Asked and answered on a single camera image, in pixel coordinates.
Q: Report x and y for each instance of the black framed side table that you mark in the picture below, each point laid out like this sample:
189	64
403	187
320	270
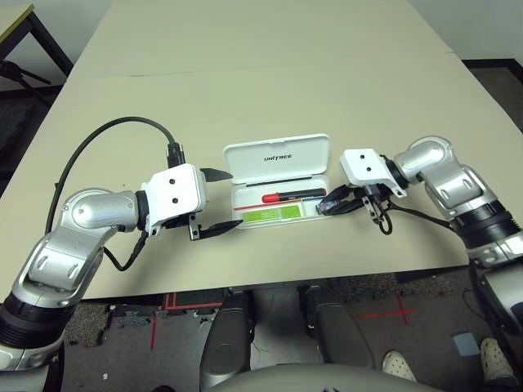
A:
51	45

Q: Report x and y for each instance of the black tripod stand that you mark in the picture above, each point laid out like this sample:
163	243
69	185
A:
16	71

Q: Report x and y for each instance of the red and black marker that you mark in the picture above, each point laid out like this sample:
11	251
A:
294	195

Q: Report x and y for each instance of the dark grey left robot leg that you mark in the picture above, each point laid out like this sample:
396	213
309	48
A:
224	343

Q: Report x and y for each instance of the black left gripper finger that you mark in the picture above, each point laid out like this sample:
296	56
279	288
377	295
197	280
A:
220	227
216	175

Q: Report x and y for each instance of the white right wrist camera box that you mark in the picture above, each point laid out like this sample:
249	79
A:
363	165

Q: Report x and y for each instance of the white plastic pencil case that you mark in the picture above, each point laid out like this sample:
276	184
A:
282	157

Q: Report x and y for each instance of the white perforated shoe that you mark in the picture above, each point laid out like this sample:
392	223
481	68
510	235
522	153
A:
398	364
496	357

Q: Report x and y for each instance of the dark grey right robot leg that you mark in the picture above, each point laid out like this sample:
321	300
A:
335	330

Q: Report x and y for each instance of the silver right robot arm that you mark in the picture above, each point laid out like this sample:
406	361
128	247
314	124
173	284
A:
429	157

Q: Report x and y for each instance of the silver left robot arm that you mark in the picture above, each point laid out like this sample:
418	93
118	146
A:
98	208

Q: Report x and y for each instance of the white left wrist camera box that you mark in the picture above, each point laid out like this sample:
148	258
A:
175	188

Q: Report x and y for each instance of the grey robot torso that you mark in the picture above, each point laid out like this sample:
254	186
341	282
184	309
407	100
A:
306	381

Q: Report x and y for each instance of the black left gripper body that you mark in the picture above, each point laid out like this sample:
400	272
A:
194	230

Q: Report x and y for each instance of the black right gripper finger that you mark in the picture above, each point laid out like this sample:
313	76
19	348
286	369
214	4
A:
345	192
351	206

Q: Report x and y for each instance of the dark grey robot leg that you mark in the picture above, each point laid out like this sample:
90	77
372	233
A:
335	330
224	343

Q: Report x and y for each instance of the green eraser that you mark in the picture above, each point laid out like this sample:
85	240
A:
269	214

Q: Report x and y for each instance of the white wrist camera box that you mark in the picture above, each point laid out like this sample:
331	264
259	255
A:
363	165
175	188

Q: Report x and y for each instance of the blue paper sheet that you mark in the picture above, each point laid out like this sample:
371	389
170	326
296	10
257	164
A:
466	345

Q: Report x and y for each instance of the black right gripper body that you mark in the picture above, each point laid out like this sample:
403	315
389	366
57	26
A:
374	194

